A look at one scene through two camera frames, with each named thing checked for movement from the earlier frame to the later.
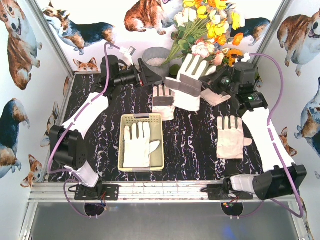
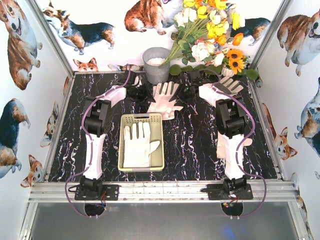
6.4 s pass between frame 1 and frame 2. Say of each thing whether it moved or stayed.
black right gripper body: moved
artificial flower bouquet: stayed
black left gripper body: moved
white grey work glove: stayed
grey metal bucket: stayed
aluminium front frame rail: stayed
